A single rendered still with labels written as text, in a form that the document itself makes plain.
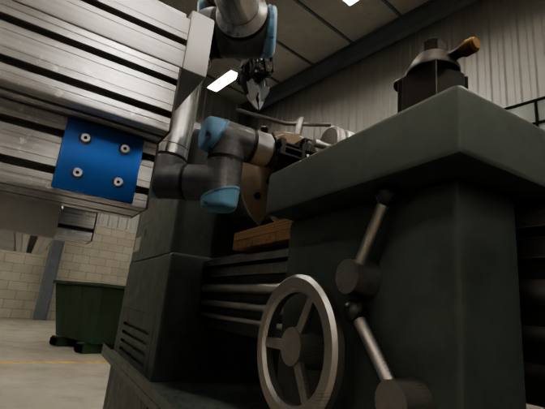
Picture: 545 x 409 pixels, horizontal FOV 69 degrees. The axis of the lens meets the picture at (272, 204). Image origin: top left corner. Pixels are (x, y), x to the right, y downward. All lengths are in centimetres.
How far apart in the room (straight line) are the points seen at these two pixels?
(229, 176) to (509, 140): 54
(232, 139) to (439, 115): 54
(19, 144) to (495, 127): 47
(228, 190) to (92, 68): 38
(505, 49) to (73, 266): 1068
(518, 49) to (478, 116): 884
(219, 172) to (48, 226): 34
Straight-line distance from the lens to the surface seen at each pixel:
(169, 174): 83
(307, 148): 90
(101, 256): 1133
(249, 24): 94
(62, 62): 51
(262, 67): 125
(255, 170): 107
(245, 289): 87
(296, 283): 45
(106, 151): 52
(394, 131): 38
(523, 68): 897
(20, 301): 1095
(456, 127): 33
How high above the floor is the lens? 74
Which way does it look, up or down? 15 degrees up
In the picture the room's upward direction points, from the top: 6 degrees clockwise
